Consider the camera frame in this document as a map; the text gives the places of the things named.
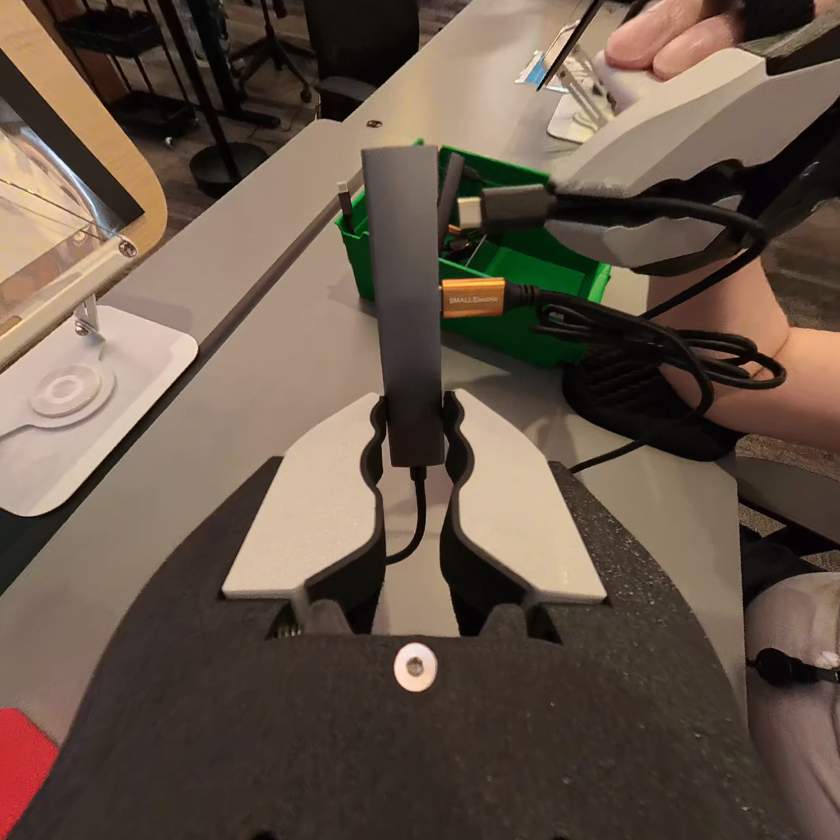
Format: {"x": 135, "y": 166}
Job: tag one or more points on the wooden instruction board stand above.
{"x": 85, "y": 85}
{"x": 577, "y": 124}

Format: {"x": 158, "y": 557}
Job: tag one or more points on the green plastic bin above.
{"x": 558, "y": 269}

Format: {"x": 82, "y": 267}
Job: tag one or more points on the black floor stand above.
{"x": 226, "y": 170}

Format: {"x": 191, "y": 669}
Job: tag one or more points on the black elbow pad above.
{"x": 656, "y": 439}

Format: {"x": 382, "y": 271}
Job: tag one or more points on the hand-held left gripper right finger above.
{"x": 518, "y": 525}

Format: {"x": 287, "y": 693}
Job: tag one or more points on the dark grey usb hub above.
{"x": 451, "y": 197}
{"x": 403, "y": 295}

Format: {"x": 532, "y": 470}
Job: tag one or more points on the blue white leaflet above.
{"x": 533, "y": 69}

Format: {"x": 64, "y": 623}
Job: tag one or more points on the small grey usb adapter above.
{"x": 348, "y": 213}

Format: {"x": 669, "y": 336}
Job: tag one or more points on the person's right forearm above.
{"x": 787, "y": 394}

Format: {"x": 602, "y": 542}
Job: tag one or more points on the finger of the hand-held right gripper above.
{"x": 643, "y": 246}
{"x": 676, "y": 131}

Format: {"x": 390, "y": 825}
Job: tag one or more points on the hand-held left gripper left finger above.
{"x": 315, "y": 518}

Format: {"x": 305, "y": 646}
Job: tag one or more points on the black office chair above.
{"x": 361, "y": 39}
{"x": 787, "y": 499}

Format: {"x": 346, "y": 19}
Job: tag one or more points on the person's right hand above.
{"x": 682, "y": 39}

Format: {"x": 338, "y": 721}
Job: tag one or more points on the red plastic bin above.
{"x": 23, "y": 768}

